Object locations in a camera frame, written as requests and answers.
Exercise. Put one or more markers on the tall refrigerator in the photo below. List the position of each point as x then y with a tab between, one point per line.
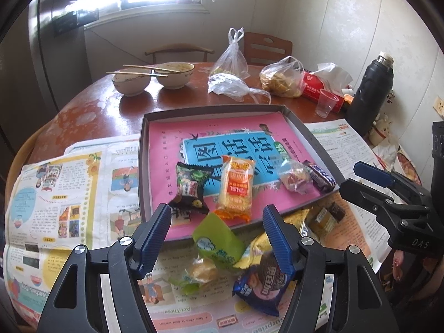
52	59

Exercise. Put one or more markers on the white bowl of food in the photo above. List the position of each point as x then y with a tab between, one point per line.
407	166

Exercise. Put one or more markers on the clear packet with red treat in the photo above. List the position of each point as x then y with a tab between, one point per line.
295	178

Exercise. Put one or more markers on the beige ceramic bowl with print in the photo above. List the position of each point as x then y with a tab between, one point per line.
175	79

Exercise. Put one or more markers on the tall clear plastic bag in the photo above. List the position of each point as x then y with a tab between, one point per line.
230	59

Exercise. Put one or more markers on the black green candy packet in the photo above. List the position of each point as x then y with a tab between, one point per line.
189	189

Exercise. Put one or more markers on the yellow cow print snack packet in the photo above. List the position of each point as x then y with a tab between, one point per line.
256	248

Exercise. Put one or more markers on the blue cookie packet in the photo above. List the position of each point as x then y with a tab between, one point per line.
263	284

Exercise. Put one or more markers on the colourful yellow blue newspaper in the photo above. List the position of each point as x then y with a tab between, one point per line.
86	215

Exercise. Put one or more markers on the dark shallow box tray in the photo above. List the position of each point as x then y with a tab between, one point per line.
143	180

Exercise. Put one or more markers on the wall power socket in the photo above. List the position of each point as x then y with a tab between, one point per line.
440	107

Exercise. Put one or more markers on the plastic bag of pastries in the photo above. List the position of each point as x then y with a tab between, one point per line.
281	79

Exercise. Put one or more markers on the beige rabbit figurine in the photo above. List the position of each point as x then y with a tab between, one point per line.
381	130

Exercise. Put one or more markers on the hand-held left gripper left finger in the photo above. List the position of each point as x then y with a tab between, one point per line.
152	242

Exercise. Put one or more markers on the orange rice cracker packet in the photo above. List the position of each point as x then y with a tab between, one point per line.
236	189

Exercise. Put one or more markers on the crumpled white plastic bag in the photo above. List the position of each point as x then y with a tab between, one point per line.
229	86

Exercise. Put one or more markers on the black thermos flask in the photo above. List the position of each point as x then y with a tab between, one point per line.
369	100

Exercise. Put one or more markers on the red tissue pack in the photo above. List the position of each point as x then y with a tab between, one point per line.
314	88

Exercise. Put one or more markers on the plain beige ceramic bowl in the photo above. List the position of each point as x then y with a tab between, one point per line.
131	85

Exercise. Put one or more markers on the newspaper with peach page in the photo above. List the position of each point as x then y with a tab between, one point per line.
347	145

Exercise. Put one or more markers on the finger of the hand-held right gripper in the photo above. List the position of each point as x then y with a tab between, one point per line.
373	172
367	199

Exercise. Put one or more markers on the pair of wooden chopsticks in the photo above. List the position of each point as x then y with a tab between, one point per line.
152	68
138	73

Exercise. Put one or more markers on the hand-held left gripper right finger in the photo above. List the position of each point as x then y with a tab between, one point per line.
279	242

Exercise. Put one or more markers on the clear packet with yellow cake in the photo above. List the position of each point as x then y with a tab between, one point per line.
322	220

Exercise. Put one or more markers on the crumpled white paper napkin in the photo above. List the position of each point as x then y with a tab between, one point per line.
385	152

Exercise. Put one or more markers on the green milk snack packet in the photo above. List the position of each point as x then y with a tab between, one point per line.
215	242

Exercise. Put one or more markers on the curved back wooden chair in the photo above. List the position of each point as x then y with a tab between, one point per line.
180	47

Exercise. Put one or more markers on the dark chocolate bar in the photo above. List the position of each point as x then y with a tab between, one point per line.
321	177

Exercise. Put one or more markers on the clear plastic cup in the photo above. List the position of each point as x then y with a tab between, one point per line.
327	105

